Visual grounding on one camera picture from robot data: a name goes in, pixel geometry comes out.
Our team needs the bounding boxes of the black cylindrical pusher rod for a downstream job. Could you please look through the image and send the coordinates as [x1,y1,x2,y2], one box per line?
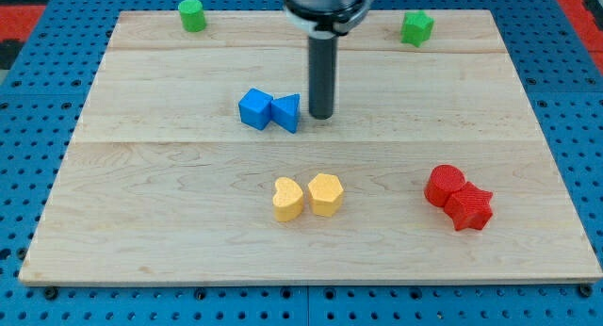
[308,37,337,120]

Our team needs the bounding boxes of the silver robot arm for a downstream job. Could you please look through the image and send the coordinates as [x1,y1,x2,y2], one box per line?
[283,0,375,120]

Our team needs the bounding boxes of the blue triangle block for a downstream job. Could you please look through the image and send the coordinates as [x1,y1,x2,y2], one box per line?
[270,94,301,134]

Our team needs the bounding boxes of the blue cube block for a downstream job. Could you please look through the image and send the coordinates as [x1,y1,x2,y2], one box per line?
[238,88,273,130]

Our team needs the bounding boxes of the green star block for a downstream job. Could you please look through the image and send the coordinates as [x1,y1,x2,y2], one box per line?
[400,10,435,47]

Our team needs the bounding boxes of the green cylinder block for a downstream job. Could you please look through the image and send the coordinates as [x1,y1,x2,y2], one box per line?
[178,0,206,32]

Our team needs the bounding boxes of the yellow hexagon block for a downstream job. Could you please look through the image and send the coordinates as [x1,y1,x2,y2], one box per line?
[308,173,344,217]

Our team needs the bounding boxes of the yellow heart block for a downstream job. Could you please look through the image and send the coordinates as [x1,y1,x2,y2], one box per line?
[272,177,304,222]

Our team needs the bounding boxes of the wooden board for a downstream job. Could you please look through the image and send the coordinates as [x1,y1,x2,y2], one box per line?
[19,10,602,287]

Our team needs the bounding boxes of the red cylinder block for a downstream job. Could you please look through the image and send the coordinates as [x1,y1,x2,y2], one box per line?
[424,164,466,207]

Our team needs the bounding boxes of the red star block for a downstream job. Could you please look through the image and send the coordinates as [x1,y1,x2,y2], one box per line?
[444,182,494,231]

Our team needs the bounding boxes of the blue perforated mat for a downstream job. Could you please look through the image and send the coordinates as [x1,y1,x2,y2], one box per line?
[1,0,602,325]

